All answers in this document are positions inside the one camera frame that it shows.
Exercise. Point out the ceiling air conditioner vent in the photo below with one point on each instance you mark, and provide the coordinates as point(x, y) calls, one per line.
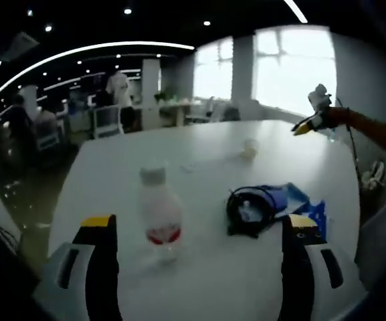
point(22, 45)

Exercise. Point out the green potted plant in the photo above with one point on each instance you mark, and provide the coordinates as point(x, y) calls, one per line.
point(164, 96)

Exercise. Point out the white paper cup green print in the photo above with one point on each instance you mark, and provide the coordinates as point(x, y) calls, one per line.
point(249, 150)

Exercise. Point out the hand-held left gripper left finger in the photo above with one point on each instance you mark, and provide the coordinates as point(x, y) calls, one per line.
point(102, 267)

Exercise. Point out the clear plastic bottle red label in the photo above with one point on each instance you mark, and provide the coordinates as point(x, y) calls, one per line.
point(161, 214)

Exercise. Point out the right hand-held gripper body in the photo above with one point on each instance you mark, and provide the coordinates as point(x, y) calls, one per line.
point(320, 100)

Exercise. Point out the white office chair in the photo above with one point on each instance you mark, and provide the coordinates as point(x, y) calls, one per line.
point(107, 122)

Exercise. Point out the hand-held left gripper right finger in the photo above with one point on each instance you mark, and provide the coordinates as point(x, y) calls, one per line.
point(296, 267)

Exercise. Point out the curved ceiling light strip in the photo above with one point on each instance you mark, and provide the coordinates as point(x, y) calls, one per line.
point(79, 50)

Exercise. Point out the blue disc plastic packet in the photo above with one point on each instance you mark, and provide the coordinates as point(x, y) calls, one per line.
point(296, 197)

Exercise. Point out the white table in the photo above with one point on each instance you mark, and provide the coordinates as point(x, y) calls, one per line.
point(196, 150)

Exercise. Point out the blue pink plastic packet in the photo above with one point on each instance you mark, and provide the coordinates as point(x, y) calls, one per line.
point(319, 217)

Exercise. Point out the white bag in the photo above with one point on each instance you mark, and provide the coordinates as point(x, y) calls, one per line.
point(374, 174)

